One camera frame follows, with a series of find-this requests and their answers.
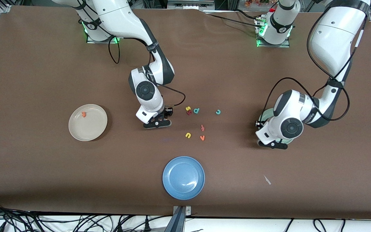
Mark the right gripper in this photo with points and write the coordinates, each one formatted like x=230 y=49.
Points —
x=167 y=111

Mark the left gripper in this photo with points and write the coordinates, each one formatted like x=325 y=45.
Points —
x=259 y=124

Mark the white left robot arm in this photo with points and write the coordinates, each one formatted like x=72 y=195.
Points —
x=291 y=128

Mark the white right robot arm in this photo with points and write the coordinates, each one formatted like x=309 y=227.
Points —
x=145 y=90

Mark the light green plate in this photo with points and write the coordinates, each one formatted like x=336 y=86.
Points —
x=267 y=114

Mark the yellow foam letter u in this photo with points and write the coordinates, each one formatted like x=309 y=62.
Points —
x=188 y=133

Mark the small grey paper scrap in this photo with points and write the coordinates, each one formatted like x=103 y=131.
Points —
x=267 y=180

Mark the brown table cover sheet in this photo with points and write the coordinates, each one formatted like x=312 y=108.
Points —
x=204 y=64

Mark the blue plate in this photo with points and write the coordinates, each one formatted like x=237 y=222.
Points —
x=183 y=178

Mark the beige brown plate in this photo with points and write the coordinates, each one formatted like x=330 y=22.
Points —
x=90 y=127

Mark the black power plug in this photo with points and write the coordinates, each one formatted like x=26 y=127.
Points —
x=147 y=225
x=119 y=227

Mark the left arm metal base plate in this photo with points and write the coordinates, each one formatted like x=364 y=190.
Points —
x=285 y=45

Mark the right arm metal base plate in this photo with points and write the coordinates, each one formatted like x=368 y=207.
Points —
x=92 y=42

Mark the grey metal frame piece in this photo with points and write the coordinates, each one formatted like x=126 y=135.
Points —
x=188 y=4

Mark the grey metal camera mount bracket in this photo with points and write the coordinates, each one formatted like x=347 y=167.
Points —
x=179 y=222

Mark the aluminium corner bracket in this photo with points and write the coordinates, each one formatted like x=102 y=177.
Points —
x=5 y=8

